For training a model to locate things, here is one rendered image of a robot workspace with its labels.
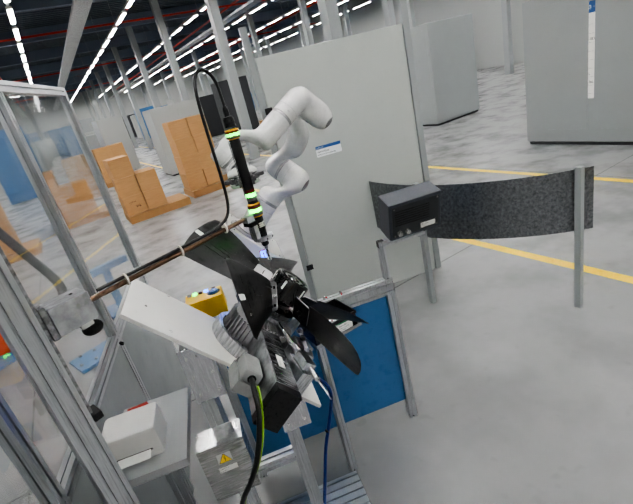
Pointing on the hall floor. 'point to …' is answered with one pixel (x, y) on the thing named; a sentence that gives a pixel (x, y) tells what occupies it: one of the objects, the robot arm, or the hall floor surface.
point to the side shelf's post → (180, 487)
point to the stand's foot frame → (338, 492)
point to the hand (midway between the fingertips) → (245, 180)
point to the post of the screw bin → (337, 408)
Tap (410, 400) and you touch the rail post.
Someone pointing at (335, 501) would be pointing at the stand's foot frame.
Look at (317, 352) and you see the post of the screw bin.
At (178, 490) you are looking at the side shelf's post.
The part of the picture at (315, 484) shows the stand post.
